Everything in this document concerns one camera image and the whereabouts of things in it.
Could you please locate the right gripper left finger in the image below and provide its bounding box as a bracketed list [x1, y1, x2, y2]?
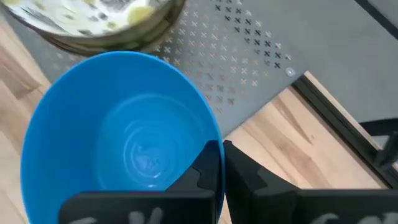
[58, 139, 222, 224]

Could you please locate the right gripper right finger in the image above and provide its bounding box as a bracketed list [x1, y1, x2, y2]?
[224, 140, 398, 224]

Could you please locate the blue plastic bowl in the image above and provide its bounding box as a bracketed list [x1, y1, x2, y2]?
[20, 50, 226, 224]

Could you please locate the grey perforated metal shelf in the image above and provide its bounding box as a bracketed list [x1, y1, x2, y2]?
[0, 0, 308, 138]

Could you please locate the black aluminium rig frame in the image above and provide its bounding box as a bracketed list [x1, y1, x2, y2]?
[292, 73, 398, 190]

